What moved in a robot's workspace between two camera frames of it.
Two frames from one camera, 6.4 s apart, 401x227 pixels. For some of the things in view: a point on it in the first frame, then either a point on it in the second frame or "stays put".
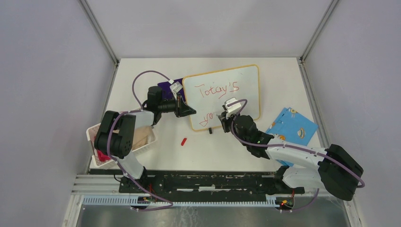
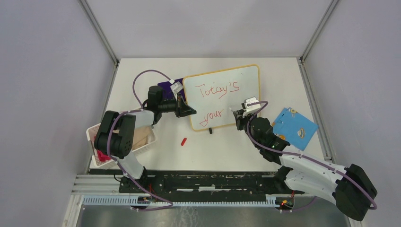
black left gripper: [182, 109] stays put
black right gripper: [225, 121] to [239, 119]
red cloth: [102, 157] stays put
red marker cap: [183, 141] stays put
